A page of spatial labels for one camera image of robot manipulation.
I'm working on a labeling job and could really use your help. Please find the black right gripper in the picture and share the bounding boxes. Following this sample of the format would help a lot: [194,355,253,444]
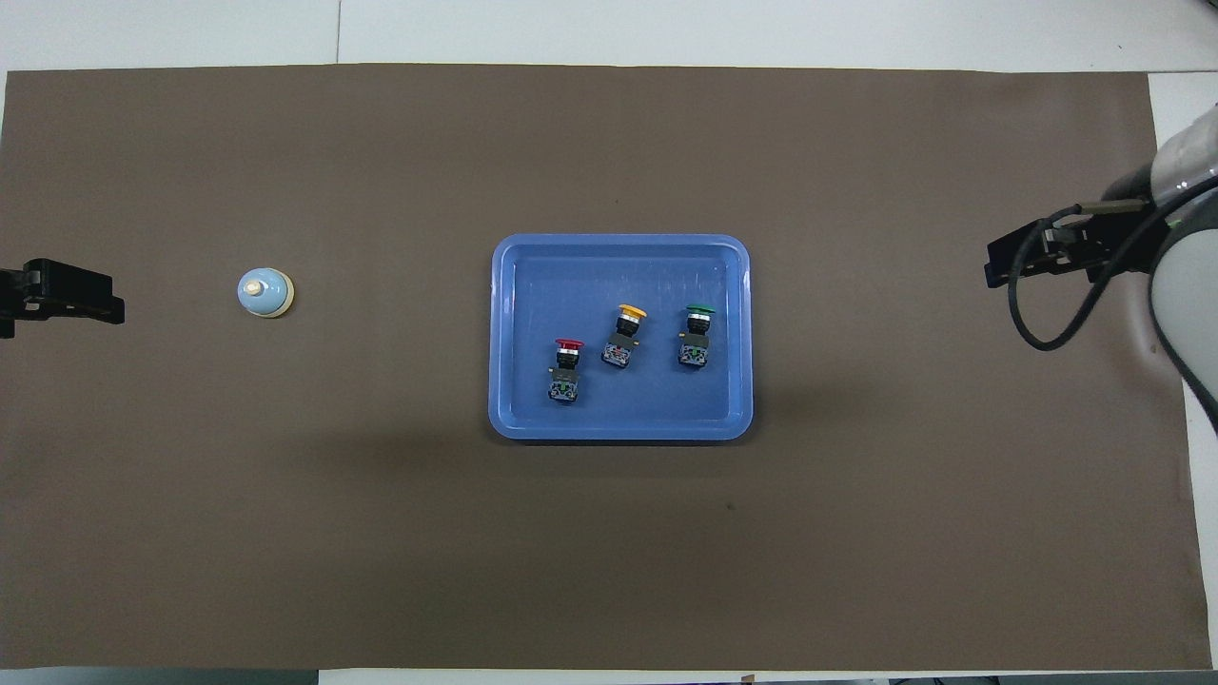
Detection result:
[985,198,1169,289]

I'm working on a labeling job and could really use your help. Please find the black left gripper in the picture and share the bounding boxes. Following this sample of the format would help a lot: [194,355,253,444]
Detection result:
[0,259,126,340]

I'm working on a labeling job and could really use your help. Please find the green push button switch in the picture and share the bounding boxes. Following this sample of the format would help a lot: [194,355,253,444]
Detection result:
[678,304,717,370]

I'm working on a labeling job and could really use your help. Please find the yellow push button switch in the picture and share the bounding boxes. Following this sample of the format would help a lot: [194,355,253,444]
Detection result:
[600,304,648,370]

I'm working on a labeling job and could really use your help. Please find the red push button switch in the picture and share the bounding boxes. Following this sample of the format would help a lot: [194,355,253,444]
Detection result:
[547,338,584,405]

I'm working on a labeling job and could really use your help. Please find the light blue desk bell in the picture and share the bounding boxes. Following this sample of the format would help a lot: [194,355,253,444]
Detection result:
[236,267,296,320]

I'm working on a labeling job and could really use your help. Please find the blue plastic tray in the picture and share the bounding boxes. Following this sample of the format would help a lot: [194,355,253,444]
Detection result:
[488,233,755,442]

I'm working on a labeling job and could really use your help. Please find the brown table mat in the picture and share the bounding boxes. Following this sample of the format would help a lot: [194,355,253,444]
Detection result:
[0,63,1214,672]

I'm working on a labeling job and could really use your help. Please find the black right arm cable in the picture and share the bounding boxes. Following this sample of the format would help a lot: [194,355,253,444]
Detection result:
[1007,205,1171,353]

